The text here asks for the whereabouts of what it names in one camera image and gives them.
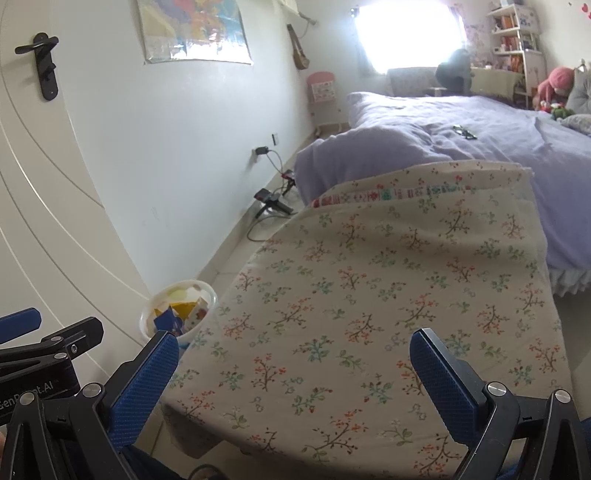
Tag grey armchair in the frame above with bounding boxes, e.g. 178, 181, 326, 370
388, 67, 439, 97

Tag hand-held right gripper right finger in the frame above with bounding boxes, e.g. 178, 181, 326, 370
410, 328, 591, 480

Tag patterned grey pillow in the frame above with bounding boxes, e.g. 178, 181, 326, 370
561, 114, 591, 137

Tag yellow drink carton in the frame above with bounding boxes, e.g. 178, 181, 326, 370
168, 300, 199, 321

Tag purple bed blanket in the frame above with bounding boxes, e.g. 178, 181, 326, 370
294, 91, 591, 296

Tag black door handle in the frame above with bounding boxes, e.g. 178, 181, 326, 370
15, 32, 60, 101

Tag pink plush toy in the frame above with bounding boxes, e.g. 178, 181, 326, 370
536, 66, 575, 112

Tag dark chair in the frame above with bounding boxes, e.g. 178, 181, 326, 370
435, 48, 472, 95

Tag brown hanging bag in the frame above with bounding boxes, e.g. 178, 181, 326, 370
286, 24, 309, 71

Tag dark blue pants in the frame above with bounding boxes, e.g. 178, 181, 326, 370
122, 445, 195, 480

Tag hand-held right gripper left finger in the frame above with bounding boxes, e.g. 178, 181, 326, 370
0, 330, 181, 480

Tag colourful wall map poster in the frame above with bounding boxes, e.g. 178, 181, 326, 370
137, 0, 254, 65

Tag white painted plastic basin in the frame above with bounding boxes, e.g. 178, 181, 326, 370
140, 279, 219, 347

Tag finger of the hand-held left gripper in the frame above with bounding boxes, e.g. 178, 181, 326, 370
0, 316, 105, 370
0, 308, 42, 344

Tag bright window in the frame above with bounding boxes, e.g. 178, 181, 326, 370
353, 4, 467, 77

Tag grey charger cable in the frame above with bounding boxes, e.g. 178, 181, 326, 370
265, 150, 296, 185

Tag blue printed wrapper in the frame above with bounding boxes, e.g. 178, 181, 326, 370
154, 307, 185, 335

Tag floral printed cloth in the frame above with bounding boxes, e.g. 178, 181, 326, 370
161, 161, 573, 480

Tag white door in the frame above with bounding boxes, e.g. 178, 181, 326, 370
0, 0, 153, 352

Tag pink white small cabinet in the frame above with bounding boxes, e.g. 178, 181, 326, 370
307, 71, 342, 127

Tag white bookshelf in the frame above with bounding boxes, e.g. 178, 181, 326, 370
487, 4, 546, 109

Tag black floor cable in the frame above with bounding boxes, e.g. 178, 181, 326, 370
247, 210, 296, 243

